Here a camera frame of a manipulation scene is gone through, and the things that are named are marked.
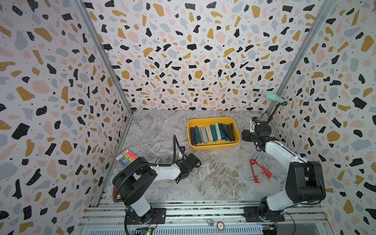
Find red pruning pliers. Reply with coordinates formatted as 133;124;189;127
250;159;273;184

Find yellow storage box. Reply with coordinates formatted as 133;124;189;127
187;117;241;150

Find beige pliers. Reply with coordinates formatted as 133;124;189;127
205;126;213;142

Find light green pliers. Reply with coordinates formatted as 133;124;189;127
215;123;222;141

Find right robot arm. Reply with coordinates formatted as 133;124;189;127
241;117;326;221

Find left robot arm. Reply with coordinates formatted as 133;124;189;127
112;154;202;217

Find highlighter pen pack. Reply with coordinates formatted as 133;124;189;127
115;148;138;167

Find pink card pack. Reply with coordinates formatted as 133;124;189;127
111;187;116;199

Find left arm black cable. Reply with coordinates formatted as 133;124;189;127
112;134;189;235

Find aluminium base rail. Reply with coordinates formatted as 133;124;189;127
76;201;334;235

